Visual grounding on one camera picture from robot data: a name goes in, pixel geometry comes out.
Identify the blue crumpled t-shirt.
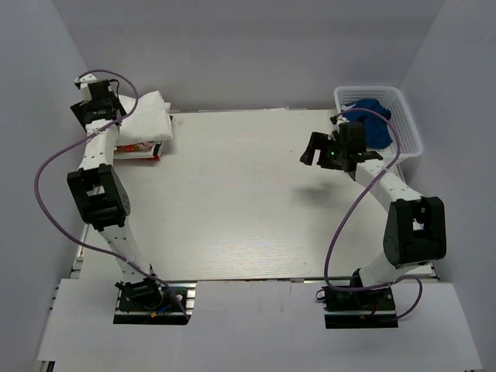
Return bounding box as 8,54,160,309
341,98,393,150

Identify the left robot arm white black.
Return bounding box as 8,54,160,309
67,100,150,285

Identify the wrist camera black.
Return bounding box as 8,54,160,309
74,74,114,102
339,122,367,154

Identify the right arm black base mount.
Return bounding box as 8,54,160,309
315,287,398,329

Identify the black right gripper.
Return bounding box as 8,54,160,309
300,133,346,171

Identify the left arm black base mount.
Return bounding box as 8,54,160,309
113,278,196,326

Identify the white SpongeBob print t-shirt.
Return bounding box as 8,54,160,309
116,91,173,146

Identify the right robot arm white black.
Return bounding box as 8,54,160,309
300,132,447,309

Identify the folded white green t-shirt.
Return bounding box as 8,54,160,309
112,101,174,161

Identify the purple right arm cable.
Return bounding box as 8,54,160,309
323,108,424,320

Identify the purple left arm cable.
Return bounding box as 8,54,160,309
33,69,191,322

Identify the white plastic basket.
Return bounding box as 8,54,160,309
333,85,424,168

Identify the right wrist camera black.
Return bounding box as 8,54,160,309
339,122,367,154

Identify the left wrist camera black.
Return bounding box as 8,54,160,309
74,74,114,102

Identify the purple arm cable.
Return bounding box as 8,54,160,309
323,108,424,320
33,69,191,322

